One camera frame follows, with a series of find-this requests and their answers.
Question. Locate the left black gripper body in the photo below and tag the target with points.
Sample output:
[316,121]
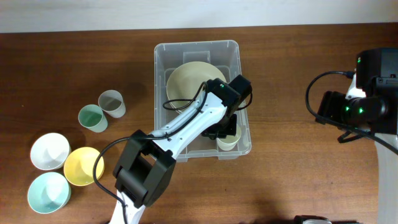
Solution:
[227,127]

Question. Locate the cream paper cup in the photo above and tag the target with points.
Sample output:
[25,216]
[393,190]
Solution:
[228,143]

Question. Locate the cream bowl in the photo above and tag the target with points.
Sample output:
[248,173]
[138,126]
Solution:
[185,80]

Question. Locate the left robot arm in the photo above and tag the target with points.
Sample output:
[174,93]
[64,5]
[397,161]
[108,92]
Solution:
[145,167]

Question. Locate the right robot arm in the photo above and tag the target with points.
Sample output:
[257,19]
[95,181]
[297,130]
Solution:
[369,110]

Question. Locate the clear plastic storage bin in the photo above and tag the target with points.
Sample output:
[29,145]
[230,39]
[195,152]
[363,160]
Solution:
[223,54]

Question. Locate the grey paper cup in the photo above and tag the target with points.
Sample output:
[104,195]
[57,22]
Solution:
[111,102]

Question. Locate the green paper cup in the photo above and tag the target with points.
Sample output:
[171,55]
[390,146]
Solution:
[93,118]

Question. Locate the yellow small bowl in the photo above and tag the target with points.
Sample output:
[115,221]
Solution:
[78,167]

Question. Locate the white small bowl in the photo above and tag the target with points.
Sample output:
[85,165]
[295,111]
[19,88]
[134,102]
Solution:
[50,151]

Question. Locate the mint small bowl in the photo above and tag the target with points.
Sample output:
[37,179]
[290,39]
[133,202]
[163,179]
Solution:
[48,193]

